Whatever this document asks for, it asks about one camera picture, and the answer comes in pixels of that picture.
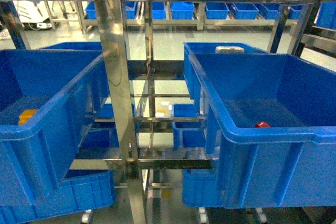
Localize steel rack upright post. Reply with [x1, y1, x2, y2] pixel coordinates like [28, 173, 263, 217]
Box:
[94, 0, 147, 223]

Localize large blue bin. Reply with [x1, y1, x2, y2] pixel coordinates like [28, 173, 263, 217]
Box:
[1, 49, 109, 206]
[184, 42, 335, 208]

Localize large blue bin right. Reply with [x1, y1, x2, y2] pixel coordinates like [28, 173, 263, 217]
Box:
[184, 42, 335, 208]

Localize large blue bin left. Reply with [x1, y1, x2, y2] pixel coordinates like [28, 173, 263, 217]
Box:
[1, 49, 109, 206]

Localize yellow toy building block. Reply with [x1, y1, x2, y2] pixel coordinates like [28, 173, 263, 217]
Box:
[18, 109, 38, 125]

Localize red toy building block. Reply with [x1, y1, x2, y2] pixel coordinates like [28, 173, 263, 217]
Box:
[255, 121, 271, 128]

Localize lower left blue bin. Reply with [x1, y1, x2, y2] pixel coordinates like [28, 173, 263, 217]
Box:
[1, 170, 117, 223]

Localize lower right blue bin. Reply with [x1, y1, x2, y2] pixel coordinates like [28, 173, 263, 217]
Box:
[182, 169, 224, 208]

